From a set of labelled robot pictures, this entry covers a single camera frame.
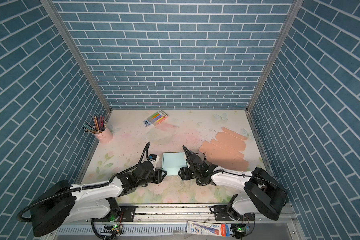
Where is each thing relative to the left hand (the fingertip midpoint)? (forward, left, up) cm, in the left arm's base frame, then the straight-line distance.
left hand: (166, 174), depth 84 cm
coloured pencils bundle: (+31, +45, +8) cm, 55 cm away
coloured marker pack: (+46, +10, -3) cm, 47 cm away
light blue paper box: (+8, -4, -1) cm, 8 cm away
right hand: (+2, -8, 0) cm, 8 cm away
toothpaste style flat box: (-25, -22, -2) cm, 33 cm away
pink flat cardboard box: (+16, -37, -4) cm, 41 cm away
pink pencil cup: (+25, +41, +2) cm, 48 cm away
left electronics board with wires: (-25, +25, -7) cm, 35 cm away
